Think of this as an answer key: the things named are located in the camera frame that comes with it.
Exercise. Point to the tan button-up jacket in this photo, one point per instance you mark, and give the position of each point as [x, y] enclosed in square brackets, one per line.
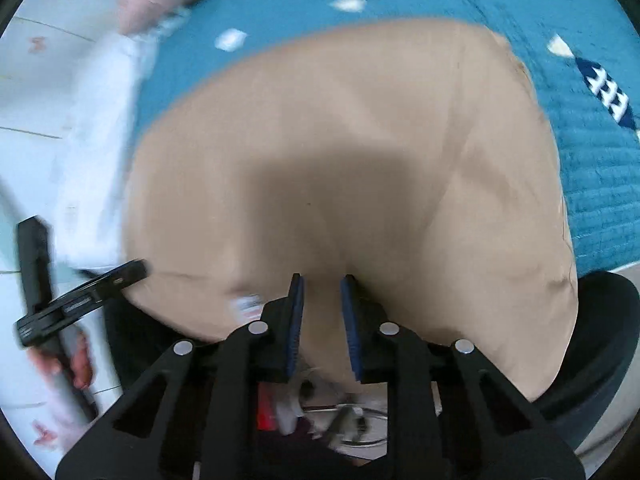
[325, 160]

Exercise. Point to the white pillow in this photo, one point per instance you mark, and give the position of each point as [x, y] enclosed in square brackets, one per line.
[95, 160]

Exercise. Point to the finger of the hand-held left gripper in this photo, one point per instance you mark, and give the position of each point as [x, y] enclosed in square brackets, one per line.
[35, 260]
[117, 275]

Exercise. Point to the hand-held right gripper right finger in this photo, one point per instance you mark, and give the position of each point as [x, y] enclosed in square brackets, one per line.
[350, 325]

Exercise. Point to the person's left hand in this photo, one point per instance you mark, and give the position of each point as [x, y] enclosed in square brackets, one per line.
[80, 365]

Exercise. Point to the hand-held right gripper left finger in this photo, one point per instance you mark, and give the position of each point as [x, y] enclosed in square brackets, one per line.
[295, 320]

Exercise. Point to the teal quilted bed mat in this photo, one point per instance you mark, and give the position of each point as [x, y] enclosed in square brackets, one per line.
[500, 0]

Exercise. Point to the person's leg in dark pants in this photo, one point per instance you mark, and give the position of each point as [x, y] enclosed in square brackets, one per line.
[605, 340]

